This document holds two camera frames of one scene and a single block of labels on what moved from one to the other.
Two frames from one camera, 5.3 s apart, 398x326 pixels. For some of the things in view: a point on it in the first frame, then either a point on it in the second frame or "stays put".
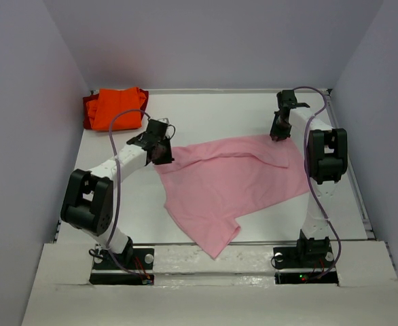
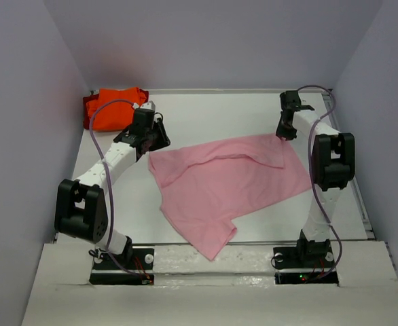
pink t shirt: (208, 185) stays put
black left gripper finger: (161, 153) to (159, 138)
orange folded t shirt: (112, 100) stays put
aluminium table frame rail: (352, 174) stays put
